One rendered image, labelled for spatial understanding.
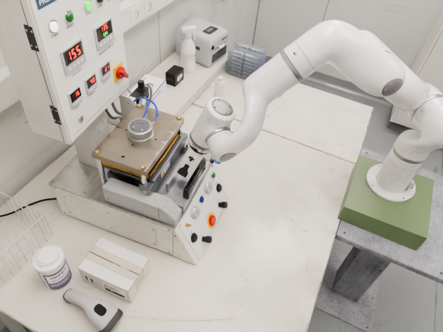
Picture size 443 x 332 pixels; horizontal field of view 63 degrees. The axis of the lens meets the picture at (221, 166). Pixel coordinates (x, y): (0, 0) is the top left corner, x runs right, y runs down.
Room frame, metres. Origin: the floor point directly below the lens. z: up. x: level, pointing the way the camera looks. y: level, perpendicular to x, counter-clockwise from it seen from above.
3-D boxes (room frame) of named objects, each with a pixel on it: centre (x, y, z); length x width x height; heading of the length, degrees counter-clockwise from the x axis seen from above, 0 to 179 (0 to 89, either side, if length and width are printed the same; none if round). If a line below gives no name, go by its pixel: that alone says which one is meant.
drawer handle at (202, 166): (0.78, 0.08, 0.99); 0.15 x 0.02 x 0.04; 165
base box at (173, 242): (0.85, 0.25, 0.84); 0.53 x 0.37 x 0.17; 75
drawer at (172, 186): (0.82, 0.21, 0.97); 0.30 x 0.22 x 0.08; 75
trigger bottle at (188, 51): (1.74, 0.25, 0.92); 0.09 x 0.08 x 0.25; 120
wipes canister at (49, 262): (0.49, 0.47, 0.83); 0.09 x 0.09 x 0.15
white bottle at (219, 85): (1.55, 0.06, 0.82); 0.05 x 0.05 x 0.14
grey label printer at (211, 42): (1.91, 0.19, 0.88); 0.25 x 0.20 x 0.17; 64
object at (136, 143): (0.86, 0.29, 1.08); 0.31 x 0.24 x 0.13; 165
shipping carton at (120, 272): (0.53, 0.29, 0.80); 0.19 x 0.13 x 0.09; 70
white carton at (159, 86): (1.41, 0.41, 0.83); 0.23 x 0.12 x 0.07; 167
